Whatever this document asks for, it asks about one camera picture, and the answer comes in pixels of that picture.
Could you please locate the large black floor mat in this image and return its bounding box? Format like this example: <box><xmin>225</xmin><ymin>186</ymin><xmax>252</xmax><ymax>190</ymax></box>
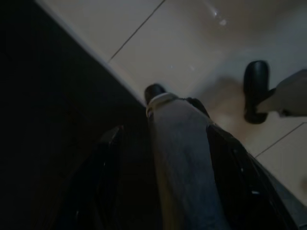
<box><xmin>0</xmin><ymin>0</ymin><xmax>148</xmax><ymax>230</ymax></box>

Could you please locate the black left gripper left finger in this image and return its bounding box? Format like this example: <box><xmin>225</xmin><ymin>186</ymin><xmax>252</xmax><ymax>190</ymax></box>
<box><xmin>47</xmin><ymin>125</ymin><xmax>126</xmax><ymax>230</ymax></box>

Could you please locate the black robot foot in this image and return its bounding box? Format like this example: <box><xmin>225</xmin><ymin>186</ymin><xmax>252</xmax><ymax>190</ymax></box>
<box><xmin>143</xmin><ymin>83</ymin><xmax>167</xmax><ymax>104</ymax></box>
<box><xmin>243</xmin><ymin>60</ymin><xmax>271</xmax><ymax>125</ymax></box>

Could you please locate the black robot left foot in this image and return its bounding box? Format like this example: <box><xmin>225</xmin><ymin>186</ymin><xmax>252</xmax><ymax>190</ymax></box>
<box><xmin>143</xmin><ymin>83</ymin><xmax>167</xmax><ymax>104</ymax></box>

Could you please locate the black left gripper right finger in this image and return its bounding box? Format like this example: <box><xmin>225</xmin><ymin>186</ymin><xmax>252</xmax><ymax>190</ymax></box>
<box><xmin>187</xmin><ymin>97</ymin><xmax>305</xmax><ymax>230</ymax></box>

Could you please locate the black robot right foot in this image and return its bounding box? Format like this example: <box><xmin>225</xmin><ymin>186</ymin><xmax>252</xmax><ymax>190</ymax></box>
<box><xmin>243</xmin><ymin>60</ymin><xmax>271</xmax><ymax>125</ymax></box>

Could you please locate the grey robot left leg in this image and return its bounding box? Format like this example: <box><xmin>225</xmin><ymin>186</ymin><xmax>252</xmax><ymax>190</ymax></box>
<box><xmin>145</xmin><ymin>93</ymin><xmax>227</xmax><ymax>230</ymax></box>

